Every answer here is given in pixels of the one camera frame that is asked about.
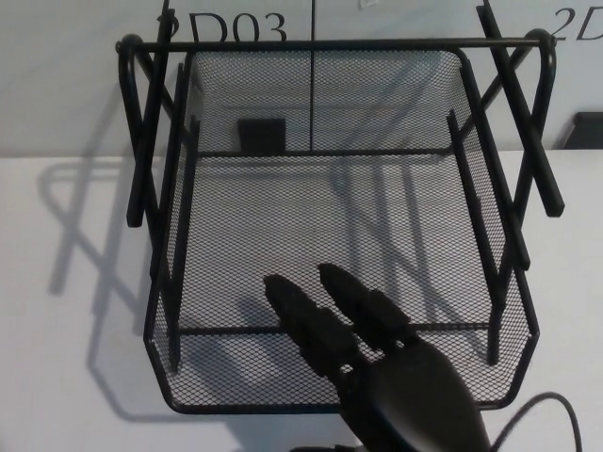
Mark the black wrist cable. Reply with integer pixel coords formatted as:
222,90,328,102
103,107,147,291
488,391,586,452

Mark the white desk with metal legs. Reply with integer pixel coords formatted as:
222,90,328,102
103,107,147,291
0,149,603,452

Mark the black wire file rack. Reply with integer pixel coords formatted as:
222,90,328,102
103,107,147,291
115,0,566,373

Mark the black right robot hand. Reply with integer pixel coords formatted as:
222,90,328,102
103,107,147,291
262,262,494,452

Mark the black cabinet handle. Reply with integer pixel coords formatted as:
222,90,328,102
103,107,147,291
236,118,287,153
562,111,603,152

